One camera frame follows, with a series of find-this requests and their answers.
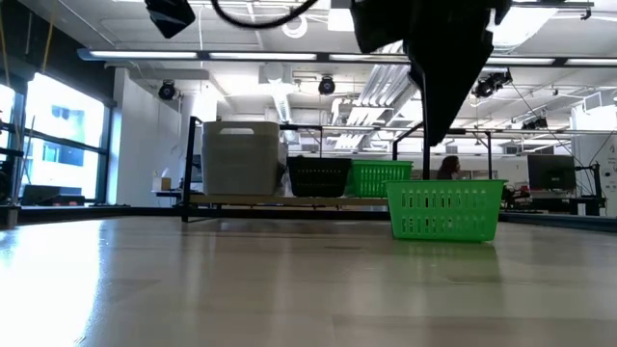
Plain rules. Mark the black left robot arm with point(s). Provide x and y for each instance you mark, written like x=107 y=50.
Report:
x=169 y=17

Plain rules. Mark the black ceiling camera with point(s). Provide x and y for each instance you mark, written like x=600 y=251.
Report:
x=326 y=86
x=166 y=90
x=491 y=84

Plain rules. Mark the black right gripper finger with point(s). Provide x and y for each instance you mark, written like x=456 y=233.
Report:
x=448 y=87

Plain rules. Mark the white plastic basket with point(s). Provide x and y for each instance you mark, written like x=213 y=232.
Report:
x=241 y=168
x=217 y=127

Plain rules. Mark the white ceiling duct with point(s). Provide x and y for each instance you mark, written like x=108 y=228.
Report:
x=282 y=96

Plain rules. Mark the large window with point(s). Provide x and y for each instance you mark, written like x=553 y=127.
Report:
x=62 y=144

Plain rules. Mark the cardboard box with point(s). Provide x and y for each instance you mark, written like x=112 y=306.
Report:
x=162 y=184

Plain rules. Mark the green plastic basket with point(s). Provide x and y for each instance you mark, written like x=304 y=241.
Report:
x=443 y=184
x=373 y=183
x=381 y=164

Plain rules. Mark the black plastic basket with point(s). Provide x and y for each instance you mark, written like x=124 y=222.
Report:
x=318 y=161
x=318 y=180

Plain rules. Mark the person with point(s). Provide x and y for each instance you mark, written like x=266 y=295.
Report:
x=448 y=168

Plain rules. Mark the black computer monitor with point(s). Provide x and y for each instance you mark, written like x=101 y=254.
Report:
x=551 y=172

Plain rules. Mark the black aluminium table frame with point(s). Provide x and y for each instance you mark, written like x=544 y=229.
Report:
x=120 y=212

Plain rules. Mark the long ceiling light bar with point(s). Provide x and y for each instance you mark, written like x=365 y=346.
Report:
x=144 y=54

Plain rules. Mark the black metal stand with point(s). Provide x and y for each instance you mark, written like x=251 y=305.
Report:
x=489 y=154

